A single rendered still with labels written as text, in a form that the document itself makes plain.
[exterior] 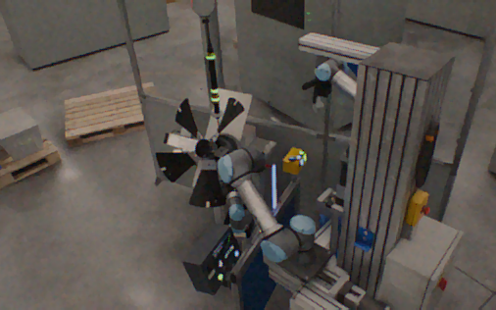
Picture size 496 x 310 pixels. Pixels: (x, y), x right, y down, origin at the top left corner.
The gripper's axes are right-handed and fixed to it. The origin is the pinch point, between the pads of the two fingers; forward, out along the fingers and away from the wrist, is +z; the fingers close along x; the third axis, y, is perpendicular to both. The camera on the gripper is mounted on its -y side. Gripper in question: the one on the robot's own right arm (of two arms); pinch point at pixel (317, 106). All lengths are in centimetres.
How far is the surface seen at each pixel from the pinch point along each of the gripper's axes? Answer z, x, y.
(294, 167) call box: 43.8, -3.5, -11.5
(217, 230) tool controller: 24, -86, -16
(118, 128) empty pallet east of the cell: 137, 98, -278
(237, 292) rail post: 77, -80, -13
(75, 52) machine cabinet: 135, 259, -519
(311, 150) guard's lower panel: 65, 46, -18
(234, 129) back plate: 31, 3, -57
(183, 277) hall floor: 148, -42, -87
